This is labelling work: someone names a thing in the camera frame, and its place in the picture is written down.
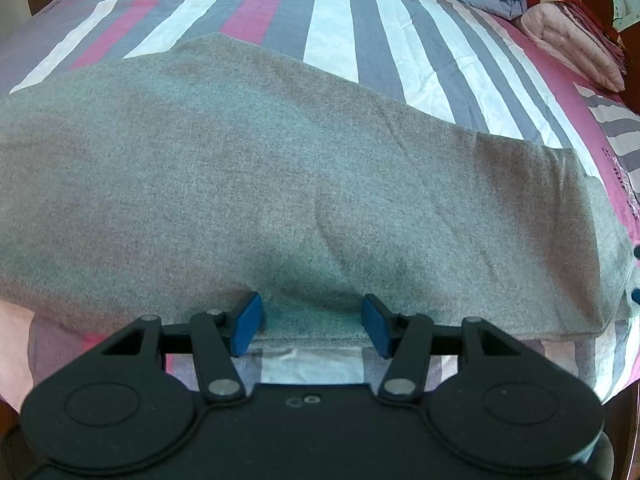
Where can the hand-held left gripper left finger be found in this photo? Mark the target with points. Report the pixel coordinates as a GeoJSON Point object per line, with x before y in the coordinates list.
{"type": "Point", "coordinates": [247, 325]}

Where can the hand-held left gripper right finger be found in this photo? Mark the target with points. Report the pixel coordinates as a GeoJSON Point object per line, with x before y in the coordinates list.
{"type": "Point", "coordinates": [375, 325]}

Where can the grey pants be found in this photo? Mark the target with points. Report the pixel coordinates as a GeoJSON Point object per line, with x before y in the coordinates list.
{"type": "Point", "coordinates": [250, 185]}

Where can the striped pillow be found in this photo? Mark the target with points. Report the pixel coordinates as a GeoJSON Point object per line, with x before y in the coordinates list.
{"type": "Point", "coordinates": [620, 127]}

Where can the folded pink blanket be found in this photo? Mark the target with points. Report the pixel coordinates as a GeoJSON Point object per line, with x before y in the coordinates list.
{"type": "Point", "coordinates": [565, 45]}

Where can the wooden bed headboard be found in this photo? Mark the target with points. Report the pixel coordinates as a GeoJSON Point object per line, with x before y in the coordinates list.
{"type": "Point", "coordinates": [595, 0]}

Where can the striped pink grey bed sheet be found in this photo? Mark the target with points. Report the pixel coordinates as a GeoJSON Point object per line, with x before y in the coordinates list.
{"type": "Point", "coordinates": [340, 35]}

